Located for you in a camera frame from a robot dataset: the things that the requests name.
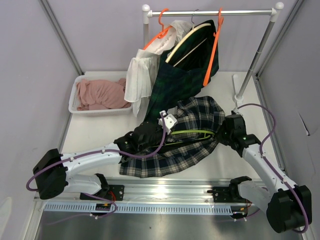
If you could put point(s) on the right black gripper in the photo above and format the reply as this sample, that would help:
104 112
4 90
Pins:
220 138

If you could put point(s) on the dark green plaid skirt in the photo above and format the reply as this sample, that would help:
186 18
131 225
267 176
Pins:
174 84

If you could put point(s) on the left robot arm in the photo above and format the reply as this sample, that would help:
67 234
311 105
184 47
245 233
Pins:
58 173

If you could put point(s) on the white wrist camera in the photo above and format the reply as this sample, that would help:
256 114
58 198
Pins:
167 121
236 111

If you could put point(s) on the empty orange hanger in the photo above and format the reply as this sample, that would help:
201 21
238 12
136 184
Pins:
214 48

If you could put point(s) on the lime green hanger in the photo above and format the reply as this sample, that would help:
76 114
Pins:
206 134

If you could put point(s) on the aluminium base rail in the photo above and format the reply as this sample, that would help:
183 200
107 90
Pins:
144 191

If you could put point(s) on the cream hanger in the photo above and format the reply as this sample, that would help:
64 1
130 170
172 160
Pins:
196 45

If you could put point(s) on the white ruffled dress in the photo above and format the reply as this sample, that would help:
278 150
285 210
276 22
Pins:
143 68

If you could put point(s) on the slotted cable duct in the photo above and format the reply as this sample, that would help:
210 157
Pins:
128 208

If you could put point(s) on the navy white plaid skirt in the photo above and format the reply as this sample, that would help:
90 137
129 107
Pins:
178 153

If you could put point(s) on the pink garment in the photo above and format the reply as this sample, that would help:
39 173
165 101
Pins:
101 94

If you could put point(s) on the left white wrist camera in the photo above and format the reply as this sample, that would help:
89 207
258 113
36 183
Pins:
167 121

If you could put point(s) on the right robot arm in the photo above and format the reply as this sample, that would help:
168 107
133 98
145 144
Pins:
287 205

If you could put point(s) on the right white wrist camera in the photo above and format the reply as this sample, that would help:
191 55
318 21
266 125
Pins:
236 111

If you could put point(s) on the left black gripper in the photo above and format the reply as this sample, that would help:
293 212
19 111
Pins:
157 125

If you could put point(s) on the white plastic basket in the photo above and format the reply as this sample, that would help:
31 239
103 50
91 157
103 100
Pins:
112 76

